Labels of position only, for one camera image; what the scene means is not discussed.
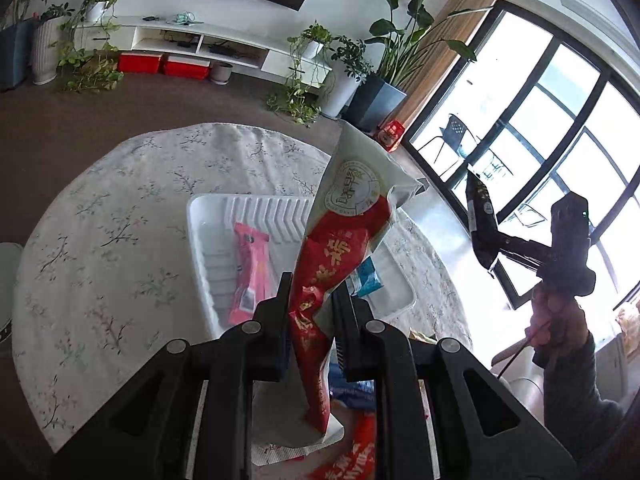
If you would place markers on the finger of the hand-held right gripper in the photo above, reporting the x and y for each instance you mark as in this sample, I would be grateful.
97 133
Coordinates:
520 242
520 264

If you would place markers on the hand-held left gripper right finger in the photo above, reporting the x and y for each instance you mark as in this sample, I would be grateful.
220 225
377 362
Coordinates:
345 330

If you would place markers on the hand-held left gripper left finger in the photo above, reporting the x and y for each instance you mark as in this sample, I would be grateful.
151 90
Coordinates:
277 320

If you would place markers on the black snack packet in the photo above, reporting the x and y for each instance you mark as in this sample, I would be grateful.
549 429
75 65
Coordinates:
480 220

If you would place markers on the white plastic tray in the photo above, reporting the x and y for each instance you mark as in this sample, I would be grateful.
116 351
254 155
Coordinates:
210 240

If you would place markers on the red and white snack packet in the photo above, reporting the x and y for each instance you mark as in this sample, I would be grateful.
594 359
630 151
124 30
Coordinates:
345 220

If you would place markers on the person's right forearm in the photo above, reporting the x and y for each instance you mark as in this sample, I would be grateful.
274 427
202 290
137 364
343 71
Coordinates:
575 400

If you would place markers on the person's right hand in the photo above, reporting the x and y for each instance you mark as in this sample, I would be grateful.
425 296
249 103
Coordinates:
555 320

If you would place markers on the small blue snack packet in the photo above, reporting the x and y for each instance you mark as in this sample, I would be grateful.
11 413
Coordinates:
367 280

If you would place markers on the pink snack packet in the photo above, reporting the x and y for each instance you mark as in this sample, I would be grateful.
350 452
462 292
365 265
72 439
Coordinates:
250 270

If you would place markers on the blue printed snack packet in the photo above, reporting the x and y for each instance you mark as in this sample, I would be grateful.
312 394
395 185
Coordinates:
352 394

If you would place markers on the red printed snack packet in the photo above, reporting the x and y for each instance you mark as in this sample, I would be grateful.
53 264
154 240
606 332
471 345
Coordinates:
350 452

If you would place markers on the black mesh chair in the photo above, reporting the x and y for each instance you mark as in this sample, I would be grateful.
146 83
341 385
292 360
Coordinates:
457 132

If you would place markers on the red gift bag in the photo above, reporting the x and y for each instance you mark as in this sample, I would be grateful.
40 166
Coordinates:
391 135

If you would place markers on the floral tablecloth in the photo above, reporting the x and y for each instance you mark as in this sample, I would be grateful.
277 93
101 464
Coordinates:
115 220

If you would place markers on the tall plant in dark planter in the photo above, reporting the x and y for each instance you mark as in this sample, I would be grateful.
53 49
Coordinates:
377 102

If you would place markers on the wood-coloured curtain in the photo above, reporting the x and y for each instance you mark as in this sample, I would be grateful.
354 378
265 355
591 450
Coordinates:
450 45

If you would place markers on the bushy plant in white pot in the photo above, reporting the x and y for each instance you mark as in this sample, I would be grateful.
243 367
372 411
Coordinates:
342 85

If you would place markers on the small grey empty pot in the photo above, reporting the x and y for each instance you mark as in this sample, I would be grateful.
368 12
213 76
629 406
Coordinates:
221 72

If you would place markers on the red storage box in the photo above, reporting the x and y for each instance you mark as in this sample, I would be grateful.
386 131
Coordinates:
186 67
140 63

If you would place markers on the hanging plant in white pot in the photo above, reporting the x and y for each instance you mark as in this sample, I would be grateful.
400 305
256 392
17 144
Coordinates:
312 47

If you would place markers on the white television cabinet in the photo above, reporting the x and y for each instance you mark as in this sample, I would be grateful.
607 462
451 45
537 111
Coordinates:
150 30

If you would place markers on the trailing plant in white pot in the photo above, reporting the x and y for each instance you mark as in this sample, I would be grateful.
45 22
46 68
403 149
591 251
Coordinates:
97 10

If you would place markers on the plant in white ribbed pot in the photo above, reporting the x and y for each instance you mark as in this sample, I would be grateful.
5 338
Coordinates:
46 45

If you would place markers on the plant in blue pot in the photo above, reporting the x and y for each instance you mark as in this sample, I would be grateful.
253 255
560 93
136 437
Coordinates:
15 55

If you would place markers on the black window frame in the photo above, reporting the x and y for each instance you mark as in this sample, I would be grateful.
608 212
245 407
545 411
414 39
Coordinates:
545 77

